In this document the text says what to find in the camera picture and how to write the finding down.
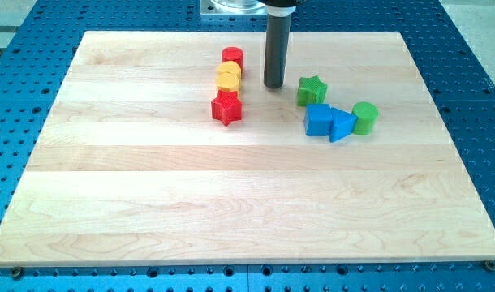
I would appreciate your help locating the red star block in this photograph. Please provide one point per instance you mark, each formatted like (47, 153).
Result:
(226, 107)

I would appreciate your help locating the green star block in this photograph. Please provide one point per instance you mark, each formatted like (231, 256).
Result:
(311, 90)

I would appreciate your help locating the yellow hexagon block lower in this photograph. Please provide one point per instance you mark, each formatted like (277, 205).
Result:
(227, 82)

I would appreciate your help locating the blue cube block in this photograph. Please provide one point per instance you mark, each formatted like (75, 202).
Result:
(317, 119)

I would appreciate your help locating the yellow rounded block upper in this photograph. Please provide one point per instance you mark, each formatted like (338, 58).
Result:
(230, 67)

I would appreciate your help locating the red cylinder block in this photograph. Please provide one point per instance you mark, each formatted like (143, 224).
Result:
(234, 54)

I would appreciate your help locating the blue triangle block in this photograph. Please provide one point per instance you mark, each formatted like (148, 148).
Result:
(342, 124)

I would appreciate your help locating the light wooden board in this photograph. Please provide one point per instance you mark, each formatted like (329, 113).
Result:
(130, 168)

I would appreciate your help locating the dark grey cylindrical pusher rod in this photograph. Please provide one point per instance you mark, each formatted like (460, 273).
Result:
(276, 42)

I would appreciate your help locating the green cylinder block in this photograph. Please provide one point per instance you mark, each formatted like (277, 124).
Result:
(366, 115)

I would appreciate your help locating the left board clamp screw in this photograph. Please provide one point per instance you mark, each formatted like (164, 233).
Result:
(16, 273)

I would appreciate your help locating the board clamp screw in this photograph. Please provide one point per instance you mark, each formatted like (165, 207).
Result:
(489, 266)
(16, 273)

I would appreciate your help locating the right board clamp screw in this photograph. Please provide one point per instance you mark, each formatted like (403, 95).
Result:
(489, 266)

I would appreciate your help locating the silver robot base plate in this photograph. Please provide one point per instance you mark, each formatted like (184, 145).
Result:
(216, 8)

